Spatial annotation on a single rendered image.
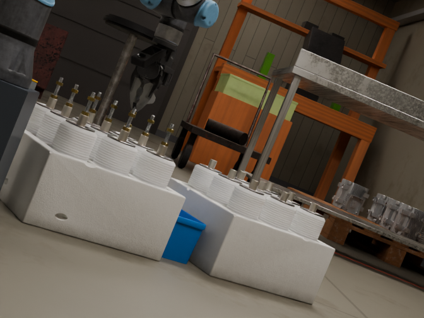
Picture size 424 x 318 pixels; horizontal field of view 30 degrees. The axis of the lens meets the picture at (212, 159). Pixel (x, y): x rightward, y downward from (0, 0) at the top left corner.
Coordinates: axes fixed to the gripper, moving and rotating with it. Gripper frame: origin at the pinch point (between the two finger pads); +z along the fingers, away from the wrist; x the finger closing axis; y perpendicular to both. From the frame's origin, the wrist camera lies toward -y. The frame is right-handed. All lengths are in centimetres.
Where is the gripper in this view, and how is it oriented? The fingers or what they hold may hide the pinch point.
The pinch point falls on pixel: (134, 105)
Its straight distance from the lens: 225.6
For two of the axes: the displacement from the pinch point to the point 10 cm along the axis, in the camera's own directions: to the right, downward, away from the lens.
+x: -8.3, -3.6, 4.2
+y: 4.1, 1.3, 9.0
